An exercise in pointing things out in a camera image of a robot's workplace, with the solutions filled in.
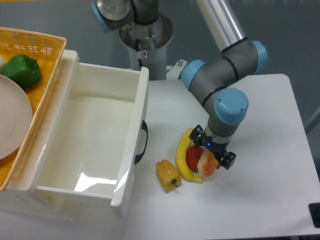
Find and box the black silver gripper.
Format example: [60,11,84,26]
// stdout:
[189,125,237,170]

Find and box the round orange white bread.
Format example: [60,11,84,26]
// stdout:
[197,149,219,178]

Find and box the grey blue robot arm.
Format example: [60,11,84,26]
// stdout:
[91,0,268,169]

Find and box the beige round plate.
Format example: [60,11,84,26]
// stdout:
[0,75,33,159]

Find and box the red bell pepper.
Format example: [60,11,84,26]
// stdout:
[186,144,204,173]

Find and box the yellow banana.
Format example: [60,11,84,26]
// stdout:
[175,128,203,183]

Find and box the yellow bell pepper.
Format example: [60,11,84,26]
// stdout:
[155,159,182,192]

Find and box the white plastic drawer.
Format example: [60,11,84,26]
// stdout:
[34,50,149,209]

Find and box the black box at table edge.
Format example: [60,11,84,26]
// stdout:
[308,202,320,229]

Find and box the white drawer cabinet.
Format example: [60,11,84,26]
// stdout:
[0,50,149,218]

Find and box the yellow woven basket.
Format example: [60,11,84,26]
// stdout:
[0,27,67,191]

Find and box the green bell pepper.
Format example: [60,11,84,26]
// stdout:
[0,54,42,89]

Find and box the black drawer handle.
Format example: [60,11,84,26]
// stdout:
[134,120,149,165]

